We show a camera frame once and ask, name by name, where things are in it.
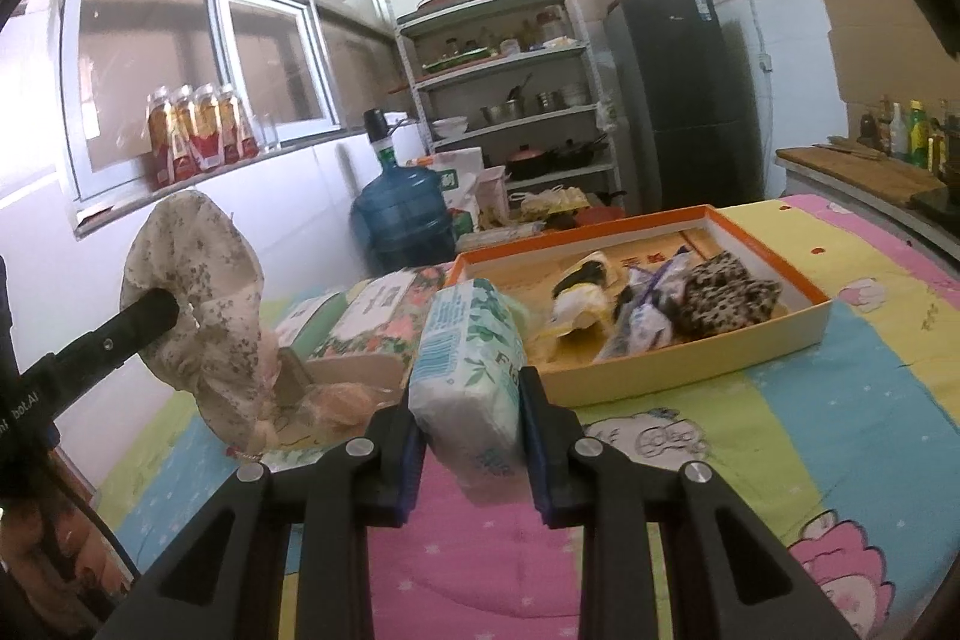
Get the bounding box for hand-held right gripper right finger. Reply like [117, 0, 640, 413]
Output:
[520, 366, 863, 640]

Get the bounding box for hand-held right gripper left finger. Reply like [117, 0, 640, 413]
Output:
[94, 394, 427, 640]

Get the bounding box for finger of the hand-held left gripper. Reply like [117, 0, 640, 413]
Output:
[19, 291, 181, 420]

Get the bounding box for beige floral cloth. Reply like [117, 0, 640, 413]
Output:
[120, 188, 284, 461]

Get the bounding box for plastic bread bun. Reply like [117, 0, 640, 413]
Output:
[279, 347, 412, 453]

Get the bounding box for white blue tissue pack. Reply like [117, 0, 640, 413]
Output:
[407, 277, 530, 487]

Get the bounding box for yellow cartoon print packet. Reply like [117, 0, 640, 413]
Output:
[544, 248, 629, 345]

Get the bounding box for beige plush bear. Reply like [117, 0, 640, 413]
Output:
[225, 411, 284, 465]

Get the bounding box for orange rimmed cardboard box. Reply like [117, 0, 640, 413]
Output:
[442, 203, 835, 408]

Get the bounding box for purple white plastic packet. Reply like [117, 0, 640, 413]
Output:
[596, 251, 692, 365]

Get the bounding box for leopard print scrunchie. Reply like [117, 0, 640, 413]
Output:
[675, 248, 785, 345]

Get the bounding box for person's left hand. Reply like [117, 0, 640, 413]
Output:
[0, 497, 102, 637]

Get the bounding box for floral print tissue box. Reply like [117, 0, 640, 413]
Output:
[311, 267, 451, 382]

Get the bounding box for orange drink bottle red label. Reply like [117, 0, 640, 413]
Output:
[217, 83, 260, 161]
[142, 89, 181, 187]
[169, 85, 203, 176]
[191, 83, 226, 169]

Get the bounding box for packaged dry noodles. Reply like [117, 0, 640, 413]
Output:
[476, 221, 548, 247]

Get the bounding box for red plastic basin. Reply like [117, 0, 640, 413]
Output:
[574, 203, 627, 227]

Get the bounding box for blue water jug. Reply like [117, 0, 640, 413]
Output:
[350, 160, 457, 275]

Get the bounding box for egg tray in plastic bag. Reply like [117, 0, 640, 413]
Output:
[517, 186, 595, 221]

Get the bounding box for small white sack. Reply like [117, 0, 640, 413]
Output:
[476, 166, 511, 225]

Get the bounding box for aluminium sliding window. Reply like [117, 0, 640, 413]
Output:
[58, 0, 398, 240]

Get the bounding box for white flour sack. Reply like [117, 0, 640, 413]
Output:
[418, 147, 487, 236]

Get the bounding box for red lidded cooking pot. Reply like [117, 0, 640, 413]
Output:
[506, 143, 552, 180]

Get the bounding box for black water pump dispenser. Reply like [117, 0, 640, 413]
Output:
[364, 107, 402, 169]

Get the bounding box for black wok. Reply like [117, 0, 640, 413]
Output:
[551, 134, 612, 172]

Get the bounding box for steel pot with ladle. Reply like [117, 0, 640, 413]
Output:
[480, 74, 537, 124]

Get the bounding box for white counter cabinet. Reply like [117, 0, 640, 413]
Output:
[775, 149, 960, 251]

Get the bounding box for white metal shelving rack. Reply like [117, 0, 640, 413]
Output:
[396, 0, 623, 214]

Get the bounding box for dark grey refrigerator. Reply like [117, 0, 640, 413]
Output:
[602, 0, 767, 215]

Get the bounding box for green tray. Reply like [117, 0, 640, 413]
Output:
[422, 47, 500, 73]

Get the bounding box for wooden cutting board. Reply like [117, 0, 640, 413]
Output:
[776, 143, 950, 208]

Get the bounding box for black induction cooker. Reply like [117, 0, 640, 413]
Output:
[907, 186, 960, 217]

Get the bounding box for green plastic bottle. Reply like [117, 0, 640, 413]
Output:
[907, 100, 929, 165]

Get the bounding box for yellow label dark bottle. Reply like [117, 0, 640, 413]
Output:
[928, 100, 950, 172]

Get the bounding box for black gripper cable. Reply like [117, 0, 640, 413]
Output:
[41, 445, 147, 581]

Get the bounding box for cardboard wall sheets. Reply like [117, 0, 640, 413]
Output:
[821, 0, 960, 105]

